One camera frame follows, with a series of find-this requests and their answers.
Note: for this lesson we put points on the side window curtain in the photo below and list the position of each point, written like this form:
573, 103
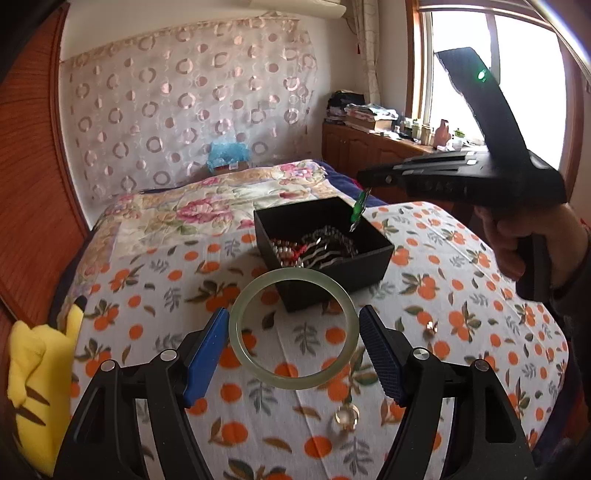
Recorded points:
367, 27

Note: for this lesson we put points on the person's right hand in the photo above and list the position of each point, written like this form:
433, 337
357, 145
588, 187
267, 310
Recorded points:
568, 240

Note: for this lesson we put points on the small gold earring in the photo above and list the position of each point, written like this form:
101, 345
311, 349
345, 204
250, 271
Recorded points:
431, 329

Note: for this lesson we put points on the green pendant charm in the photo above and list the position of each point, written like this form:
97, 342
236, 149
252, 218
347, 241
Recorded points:
359, 208

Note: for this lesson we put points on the dark blue blanket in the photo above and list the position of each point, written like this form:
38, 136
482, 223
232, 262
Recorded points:
348, 185

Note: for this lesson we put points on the window with wooden frame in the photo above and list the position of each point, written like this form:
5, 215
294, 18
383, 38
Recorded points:
538, 74

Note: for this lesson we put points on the blue bag on box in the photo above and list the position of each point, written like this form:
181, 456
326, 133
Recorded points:
227, 155

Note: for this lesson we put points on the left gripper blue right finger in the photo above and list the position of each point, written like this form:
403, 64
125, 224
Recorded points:
388, 350

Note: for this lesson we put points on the wooden cabinet counter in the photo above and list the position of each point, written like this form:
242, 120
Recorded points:
349, 150

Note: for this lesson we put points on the white wall air conditioner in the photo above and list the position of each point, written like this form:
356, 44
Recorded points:
314, 8

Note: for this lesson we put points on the orange print white cloth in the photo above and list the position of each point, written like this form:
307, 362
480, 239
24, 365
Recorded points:
440, 271

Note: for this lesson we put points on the black jewelry box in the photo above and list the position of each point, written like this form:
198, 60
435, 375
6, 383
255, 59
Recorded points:
319, 235

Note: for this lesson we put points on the pile of folded clothes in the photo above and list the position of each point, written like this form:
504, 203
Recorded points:
349, 108

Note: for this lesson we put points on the pink bottle on counter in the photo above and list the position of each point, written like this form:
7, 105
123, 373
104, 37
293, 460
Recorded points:
442, 134

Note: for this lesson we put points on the yellow Pikachu plush toy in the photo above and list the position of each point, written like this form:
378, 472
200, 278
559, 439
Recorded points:
38, 390

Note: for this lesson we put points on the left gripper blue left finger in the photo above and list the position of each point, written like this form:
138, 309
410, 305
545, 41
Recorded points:
200, 352

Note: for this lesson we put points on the sheer circle pattern curtain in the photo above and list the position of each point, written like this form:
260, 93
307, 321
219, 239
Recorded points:
141, 113

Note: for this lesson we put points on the floral quilt bedspread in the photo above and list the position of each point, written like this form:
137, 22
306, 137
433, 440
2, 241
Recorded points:
138, 223

